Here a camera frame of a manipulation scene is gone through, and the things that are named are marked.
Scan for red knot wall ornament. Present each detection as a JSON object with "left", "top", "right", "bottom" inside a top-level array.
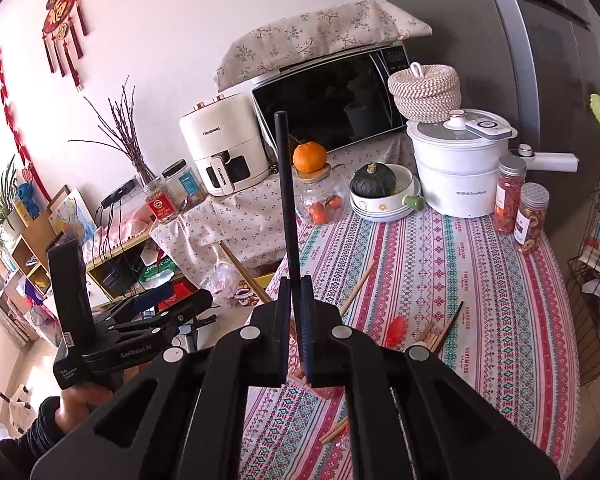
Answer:
[{"left": 42, "top": 0, "right": 89, "bottom": 92}]

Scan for black power strip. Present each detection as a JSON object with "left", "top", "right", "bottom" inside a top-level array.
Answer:
[{"left": 99, "top": 179, "right": 139, "bottom": 207}]

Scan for red hanging string decoration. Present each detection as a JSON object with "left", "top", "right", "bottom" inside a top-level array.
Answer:
[{"left": 0, "top": 42, "right": 51, "bottom": 202}]

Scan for black chopstick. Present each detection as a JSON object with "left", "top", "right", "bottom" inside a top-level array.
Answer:
[
  {"left": 274, "top": 112, "right": 302, "bottom": 283},
  {"left": 431, "top": 301, "right": 465, "bottom": 352}
]

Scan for green squash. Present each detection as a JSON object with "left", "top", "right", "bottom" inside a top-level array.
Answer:
[{"left": 356, "top": 162, "right": 398, "bottom": 198}]

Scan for map picture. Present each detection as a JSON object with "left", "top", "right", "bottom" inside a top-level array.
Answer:
[{"left": 47, "top": 194, "right": 97, "bottom": 250}]

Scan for orange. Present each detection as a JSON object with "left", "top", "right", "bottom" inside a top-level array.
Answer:
[{"left": 293, "top": 141, "right": 327, "bottom": 173}]

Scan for woven lidded basket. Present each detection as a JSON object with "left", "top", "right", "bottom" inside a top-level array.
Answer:
[{"left": 387, "top": 62, "right": 462, "bottom": 123}]

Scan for person's left hand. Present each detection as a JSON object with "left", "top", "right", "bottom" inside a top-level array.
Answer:
[{"left": 55, "top": 386, "right": 117, "bottom": 433}]

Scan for wooden chopstick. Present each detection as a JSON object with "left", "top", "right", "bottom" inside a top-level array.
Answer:
[
  {"left": 414, "top": 320, "right": 437, "bottom": 348},
  {"left": 218, "top": 241, "right": 274, "bottom": 304},
  {"left": 339, "top": 259, "right": 377, "bottom": 319},
  {"left": 319, "top": 417, "right": 350, "bottom": 445}
]

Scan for white air fryer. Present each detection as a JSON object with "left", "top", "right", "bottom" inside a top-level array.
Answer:
[{"left": 179, "top": 93, "right": 275, "bottom": 197}]

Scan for small floral tablecloth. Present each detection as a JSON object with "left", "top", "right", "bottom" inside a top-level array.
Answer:
[{"left": 150, "top": 132, "right": 421, "bottom": 273}]

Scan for wooden shelf unit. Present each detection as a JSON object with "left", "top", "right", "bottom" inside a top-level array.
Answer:
[{"left": 0, "top": 186, "right": 101, "bottom": 313}]

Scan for dried branches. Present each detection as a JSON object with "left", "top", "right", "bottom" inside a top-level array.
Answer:
[{"left": 82, "top": 76, "right": 156, "bottom": 186}]

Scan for jar of red dried fruit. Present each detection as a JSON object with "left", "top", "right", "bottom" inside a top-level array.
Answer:
[{"left": 494, "top": 155, "right": 527, "bottom": 235}]

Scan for red plastic spoon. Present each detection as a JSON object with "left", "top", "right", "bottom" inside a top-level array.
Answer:
[{"left": 386, "top": 316, "right": 409, "bottom": 349}]

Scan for clear plastic bag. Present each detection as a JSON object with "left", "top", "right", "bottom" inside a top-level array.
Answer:
[{"left": 209, "top": 259, "right": 255, "bottom": 307}]

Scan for person's left forearm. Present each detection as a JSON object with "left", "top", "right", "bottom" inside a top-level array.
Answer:
[{"left": 0, "top": 396, "right": 76, "bottom": 462}]

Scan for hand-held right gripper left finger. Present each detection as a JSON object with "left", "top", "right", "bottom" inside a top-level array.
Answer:
[{"left": 30, "top": 276, "right": 293, "bottom": 480}]

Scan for glass jar with oranges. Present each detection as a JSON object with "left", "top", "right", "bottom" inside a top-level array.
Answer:
[{"left": 295, "top": 165, "right": 350, "bottom": 226}]

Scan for black microwave oven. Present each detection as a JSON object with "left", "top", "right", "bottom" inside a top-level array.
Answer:
[{"left": 251, "top": 44, "right": 412, "bottom": 157}]

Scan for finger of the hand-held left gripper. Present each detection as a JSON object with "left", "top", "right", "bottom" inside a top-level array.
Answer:
[
  {"left": 111, "top": 312, "right": 219, "bottom": 345},
  {"left": 105, "top": 282, "right": 215, "bottom": 332}
]

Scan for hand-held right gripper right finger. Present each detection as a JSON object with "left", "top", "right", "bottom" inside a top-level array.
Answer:
[{"left": 301, "top": 275, "right": 562, "bottom": 480}]

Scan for white salad spinner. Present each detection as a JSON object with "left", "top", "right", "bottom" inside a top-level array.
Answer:
[{"left": 406, "top": 108, "right": 518, "bottom": 218}]

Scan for grey refrigerator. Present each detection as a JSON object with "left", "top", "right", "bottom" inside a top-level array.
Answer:
[{"left": 365, "top": 0, "right": 600, "bottom": 241}]

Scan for white bowl with green handle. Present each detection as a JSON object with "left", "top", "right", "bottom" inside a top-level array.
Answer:
[{"left": 349, "top": 164, "right": 426, "bottom": 223}]

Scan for clear jar with blue label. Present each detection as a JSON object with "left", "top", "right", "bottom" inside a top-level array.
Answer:
[{"left": 161, "top": 159, "right": 207, "bottom": 209}]

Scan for white handheld appliance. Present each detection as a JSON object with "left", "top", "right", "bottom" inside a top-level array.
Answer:
[{"left": 510, "top": 144, "right": 579, "bottom": 173}]

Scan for jar with red label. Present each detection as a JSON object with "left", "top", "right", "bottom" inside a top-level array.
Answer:
[{"left": 142, "top": 177, "right": 182, "bottom": 224}]

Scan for floral cloth cover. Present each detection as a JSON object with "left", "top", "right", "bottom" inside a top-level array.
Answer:
[{"left": 215, "top": 0, "right": 433, "bottom": 92}]

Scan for black wire rack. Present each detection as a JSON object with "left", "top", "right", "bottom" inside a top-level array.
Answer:
[{"left": 564, "top": 195, "right": 600, "bottom": 387}]

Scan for striped patterned tablecloth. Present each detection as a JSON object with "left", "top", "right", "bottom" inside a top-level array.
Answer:
[{"left": 240, "top": 195, "right": 581, "bottom": 480}]

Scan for jar of dried fruit slices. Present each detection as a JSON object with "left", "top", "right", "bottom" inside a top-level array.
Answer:
[{"left": 513, "top": 183, "right": 550, "bottom": 254}]

